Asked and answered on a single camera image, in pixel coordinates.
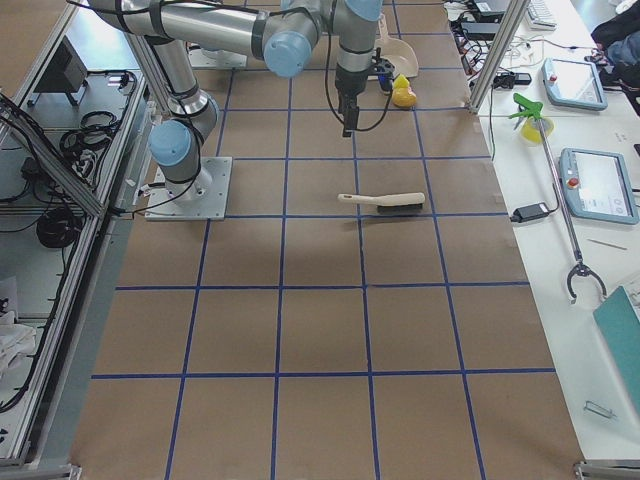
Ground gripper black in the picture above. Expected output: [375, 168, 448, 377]
[335, 47, 395, 138]

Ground beige plastic dustpan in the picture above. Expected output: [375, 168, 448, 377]
[375, 13, 419, 78]

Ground beige hand brush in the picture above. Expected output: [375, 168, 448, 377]
[337, 192, 425, 215]

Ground yellow potato toy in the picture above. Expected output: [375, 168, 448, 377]
[391, 87, 417, 109]

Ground reacher grabber tool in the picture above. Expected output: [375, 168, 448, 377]
[510, 93, 608, 304]

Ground yellow tape roll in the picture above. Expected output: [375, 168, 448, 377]
[520, 117, 555, 145]

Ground black power adapter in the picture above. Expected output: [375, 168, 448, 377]
[510, 202, 551, 224]

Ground teach pendant far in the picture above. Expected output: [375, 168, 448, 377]
[541, 58, 608, 111]

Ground teach pendant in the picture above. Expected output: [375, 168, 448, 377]
[541, 58, 608, 111]
[559, 148, 639, 225]

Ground teach pendant near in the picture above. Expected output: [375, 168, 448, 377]
[559, 148, 639, 225]

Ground teal folder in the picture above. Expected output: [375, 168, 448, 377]
[593, 286, 639, 410]

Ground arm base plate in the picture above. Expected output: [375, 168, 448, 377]
[144, 157, 233, 221]
[188, 45, 247, 70]

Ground aluminium frame post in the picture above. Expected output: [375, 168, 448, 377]
[467, 0, 529, 114]

